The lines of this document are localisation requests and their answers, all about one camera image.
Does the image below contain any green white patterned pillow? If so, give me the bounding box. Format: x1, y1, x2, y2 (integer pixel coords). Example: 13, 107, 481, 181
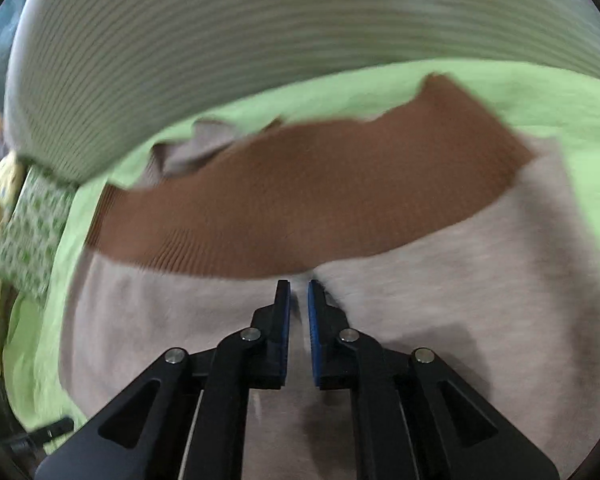
0, 166, 76, 304

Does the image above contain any light green bed sheet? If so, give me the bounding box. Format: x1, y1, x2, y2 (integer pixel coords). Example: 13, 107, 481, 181
3, 60, 600, 428

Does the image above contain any white striped duvet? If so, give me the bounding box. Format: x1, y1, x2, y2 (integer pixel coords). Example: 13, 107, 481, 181
4, 0, 600, 181

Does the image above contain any beige knit sweater brown trim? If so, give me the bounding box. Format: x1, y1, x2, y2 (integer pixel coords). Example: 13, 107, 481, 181
59, 75, 600, 478

